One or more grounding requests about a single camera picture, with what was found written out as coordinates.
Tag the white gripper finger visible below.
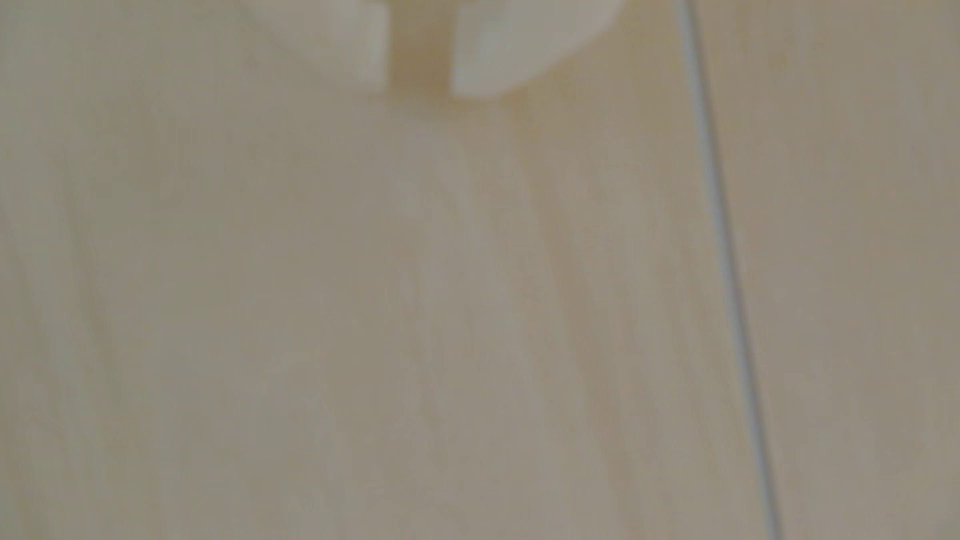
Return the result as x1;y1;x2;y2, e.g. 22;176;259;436
450;0;624;98
242;0;390;90

